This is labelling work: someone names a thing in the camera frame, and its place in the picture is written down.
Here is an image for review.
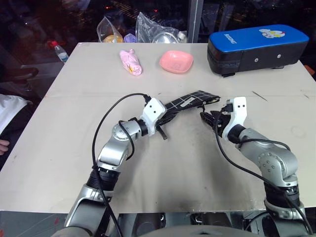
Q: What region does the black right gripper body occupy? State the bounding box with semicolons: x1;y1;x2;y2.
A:
215;110;232;138

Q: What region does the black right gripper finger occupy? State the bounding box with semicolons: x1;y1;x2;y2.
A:
205;118;223;132
199;111;221;124

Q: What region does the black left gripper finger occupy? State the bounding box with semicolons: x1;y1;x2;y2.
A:
158;125;169;141

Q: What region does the black white grid pouch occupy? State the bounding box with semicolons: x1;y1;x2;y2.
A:
158;89;221;127

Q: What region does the bystander bare hand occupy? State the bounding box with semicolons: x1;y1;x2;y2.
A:
0;139;11;156

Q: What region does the pink plastic bowl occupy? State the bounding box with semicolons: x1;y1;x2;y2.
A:
158;50;194;74

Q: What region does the pink rolled cloth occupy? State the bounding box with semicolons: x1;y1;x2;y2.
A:
119;48;143;77

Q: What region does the blue black boxing pad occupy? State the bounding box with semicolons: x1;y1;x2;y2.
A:
207;24;310;79

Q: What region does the clear crumpled plastic bag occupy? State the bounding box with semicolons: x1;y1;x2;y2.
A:
135;11;188;44

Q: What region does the orange object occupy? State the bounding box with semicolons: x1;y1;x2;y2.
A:
304;65;316;81

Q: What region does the clear bag with orange item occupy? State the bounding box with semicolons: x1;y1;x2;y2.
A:
96;16;124;43

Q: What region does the red capped water bottle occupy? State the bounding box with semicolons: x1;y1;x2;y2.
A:
50;40;69;64

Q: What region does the black office chair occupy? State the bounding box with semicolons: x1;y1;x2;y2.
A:
6;67;40;92

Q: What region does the white cloth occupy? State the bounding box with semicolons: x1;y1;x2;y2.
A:
0;93;34;134

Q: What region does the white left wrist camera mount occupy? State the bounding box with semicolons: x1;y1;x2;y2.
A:
139;97;166;136

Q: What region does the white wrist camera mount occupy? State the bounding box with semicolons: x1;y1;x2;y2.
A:
222;96;248;142
139;97;166;136

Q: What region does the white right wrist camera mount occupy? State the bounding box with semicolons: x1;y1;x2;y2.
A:
222;96;248;142

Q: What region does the silver vertical post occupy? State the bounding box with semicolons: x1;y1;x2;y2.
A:
187;0;204;44

